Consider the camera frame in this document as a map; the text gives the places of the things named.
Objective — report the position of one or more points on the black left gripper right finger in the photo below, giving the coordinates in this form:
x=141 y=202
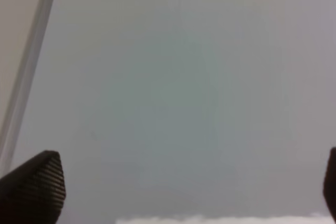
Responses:
x=329 y=190

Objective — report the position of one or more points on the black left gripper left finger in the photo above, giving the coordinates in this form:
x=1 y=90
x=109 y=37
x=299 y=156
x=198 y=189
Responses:
x=35 y=191

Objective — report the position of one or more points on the white aluminium-framed whiteboard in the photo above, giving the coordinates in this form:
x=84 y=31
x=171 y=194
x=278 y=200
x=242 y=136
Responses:
x=186 y=111

